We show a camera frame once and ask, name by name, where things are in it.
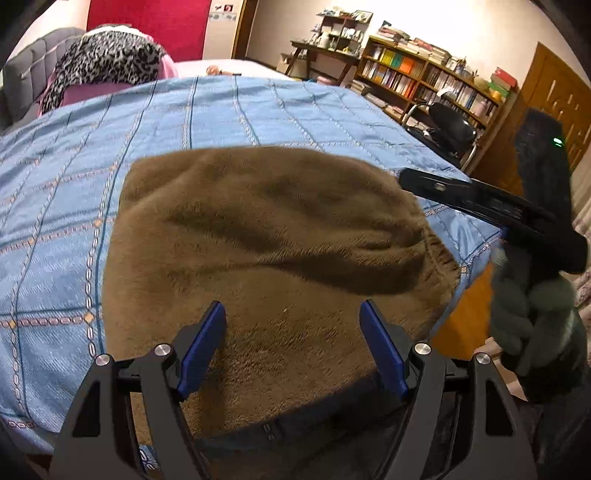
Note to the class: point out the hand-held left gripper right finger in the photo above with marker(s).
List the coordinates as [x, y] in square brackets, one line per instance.
[383, 350]

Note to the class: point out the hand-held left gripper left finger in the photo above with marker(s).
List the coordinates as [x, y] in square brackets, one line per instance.
[203, 341]

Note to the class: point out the brown fleece pants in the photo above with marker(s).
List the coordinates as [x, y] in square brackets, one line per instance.
[277, 277]

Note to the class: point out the small wooden desktop shelf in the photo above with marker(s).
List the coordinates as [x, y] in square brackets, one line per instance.
[341, 30]

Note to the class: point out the small pink round object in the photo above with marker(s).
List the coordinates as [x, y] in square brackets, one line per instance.
[214, 70]

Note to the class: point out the wooden desk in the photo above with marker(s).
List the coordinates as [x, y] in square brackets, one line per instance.
[323, 53]

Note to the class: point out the person's right hand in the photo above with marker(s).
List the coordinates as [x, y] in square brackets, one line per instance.
[517, 314]

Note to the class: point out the person's right forearm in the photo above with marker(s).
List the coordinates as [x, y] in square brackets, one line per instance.
[563, 369]

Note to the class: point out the wooden door frame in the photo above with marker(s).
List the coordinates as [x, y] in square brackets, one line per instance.
[244, 27]

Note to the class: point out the pink blanket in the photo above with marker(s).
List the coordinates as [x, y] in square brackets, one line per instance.
[92, 94]

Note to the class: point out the black office chair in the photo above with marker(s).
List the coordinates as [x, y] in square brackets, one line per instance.
[452, 122]

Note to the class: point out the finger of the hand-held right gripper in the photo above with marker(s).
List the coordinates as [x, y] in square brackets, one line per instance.
[461, 191]

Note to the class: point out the red wall panel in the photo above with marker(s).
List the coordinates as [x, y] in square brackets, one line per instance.
[152, 23]

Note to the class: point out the lilac bed sheet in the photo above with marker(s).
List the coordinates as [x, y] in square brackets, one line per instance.
[258, 69]

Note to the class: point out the grey padded headboard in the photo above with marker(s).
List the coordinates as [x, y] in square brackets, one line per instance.
[32, 64]

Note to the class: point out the brown wooden door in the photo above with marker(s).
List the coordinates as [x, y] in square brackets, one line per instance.
[549, 83]

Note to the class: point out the wooden bookshelf with books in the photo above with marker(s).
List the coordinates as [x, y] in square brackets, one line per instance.
[415, 74]

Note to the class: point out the wall stickers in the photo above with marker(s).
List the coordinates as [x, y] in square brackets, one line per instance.
[222, 11]

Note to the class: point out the blue checked blanket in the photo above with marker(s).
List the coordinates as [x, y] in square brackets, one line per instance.
[69, 184]

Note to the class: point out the leopard print cloth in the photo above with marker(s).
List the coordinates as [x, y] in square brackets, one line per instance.
[106, 57]

